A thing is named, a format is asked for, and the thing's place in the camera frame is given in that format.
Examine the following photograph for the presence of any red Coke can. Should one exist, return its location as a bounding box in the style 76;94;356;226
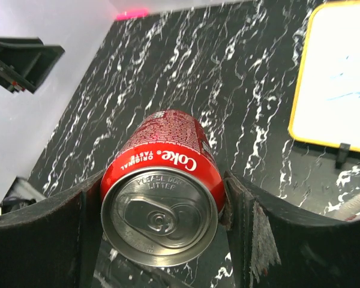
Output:
100;110;225;267

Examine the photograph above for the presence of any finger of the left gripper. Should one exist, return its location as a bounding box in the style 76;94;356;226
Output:
0;37;65;93

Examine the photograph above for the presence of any pink LED strip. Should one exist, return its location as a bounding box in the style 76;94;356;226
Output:
115;9;149;21

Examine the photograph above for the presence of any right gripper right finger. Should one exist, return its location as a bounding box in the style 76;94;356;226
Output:
222;171;360;287

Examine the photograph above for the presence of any yellow framed whiteboard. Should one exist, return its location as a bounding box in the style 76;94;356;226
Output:
288;1;360;169

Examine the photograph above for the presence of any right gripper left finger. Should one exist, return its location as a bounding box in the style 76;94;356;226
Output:
0;171;104;287

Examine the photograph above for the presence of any canvas bag with cat print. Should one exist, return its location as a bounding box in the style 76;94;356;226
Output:
334;193;360;221

